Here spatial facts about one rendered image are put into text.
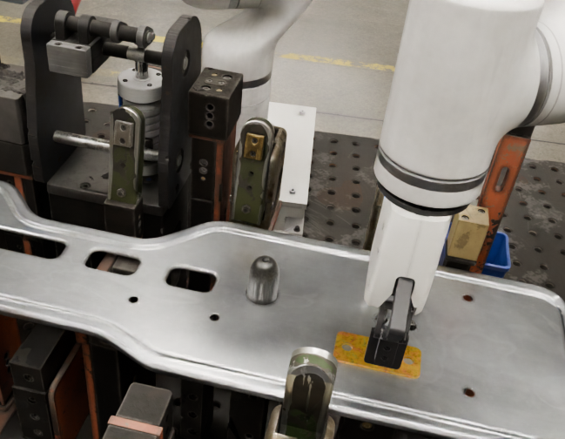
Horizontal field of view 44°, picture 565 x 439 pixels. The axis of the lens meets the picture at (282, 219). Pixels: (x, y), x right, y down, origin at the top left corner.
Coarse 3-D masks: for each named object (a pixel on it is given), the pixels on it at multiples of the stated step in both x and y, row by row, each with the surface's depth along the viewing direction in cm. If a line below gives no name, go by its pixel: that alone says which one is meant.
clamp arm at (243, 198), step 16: (256, 128) 78; (272, 128) 80; (240, 144) 80; (256, 144) 79; (272, 144) 81; (240, 160) 80; (256, 160) 80; (240, 176) 81; (256, 176) 81; (240, 192) 82; (256, 192) 82; (240, 208) 83; (256, 208) 83; (256, 224) 84
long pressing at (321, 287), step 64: (0, 192) 81; (0, 256) 73; (64, 256) 74; (128, 256) 75; (192, 256) 76; (256, 256) 77; (320, 256) 78; (64, 320) 67; (128, 320) 67; (192, 320) 68; (256, 320) 69; (320, 320) 70; (448, 320) 72; (512, 320) 73; (256, 384) 63; (384, 384) 64; (448, 384) 65; (512, 384) 66
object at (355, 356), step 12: (336, 336) 68; (348, 336) 68; (360, 336) 68; (336, 348) 67; (360, 348) 67; (408, 348) 68; (348, 360) 66; (360, 360) 66; (420, 360) 67; (384, 372) 65; (396, 372) 65; (408, 372) 65
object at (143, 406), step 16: (144, 384) 63; (128, 400) 61; (144, 400) 61; (160, 400) 62; (112, 416) 60; (128, 416) 60; (144, 416) 60; (160, 416) 60; (112, 432) 59; (128, 432) 59; (144, 432) 59; (160, 432) 59
